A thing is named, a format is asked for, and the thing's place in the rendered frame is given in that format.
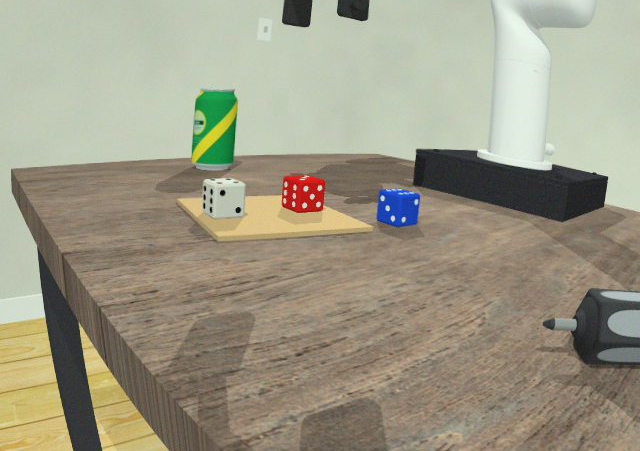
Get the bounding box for green soda can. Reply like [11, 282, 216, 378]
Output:
[191, 88, 238, 170]

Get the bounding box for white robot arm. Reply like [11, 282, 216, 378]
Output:
[477, 0, 597, 170]

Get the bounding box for white die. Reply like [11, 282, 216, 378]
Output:
[202, 178, 246, 219]

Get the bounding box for beige square mat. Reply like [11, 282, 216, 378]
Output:
[177, 195, 373, 241]

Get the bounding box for red die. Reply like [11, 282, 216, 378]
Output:
[282, 176, 325, 213]

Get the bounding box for black and grey screwdriver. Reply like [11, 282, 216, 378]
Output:
[543, 288, 640, 365]

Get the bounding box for blue die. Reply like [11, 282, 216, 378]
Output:
[377, 189, 420, 227]

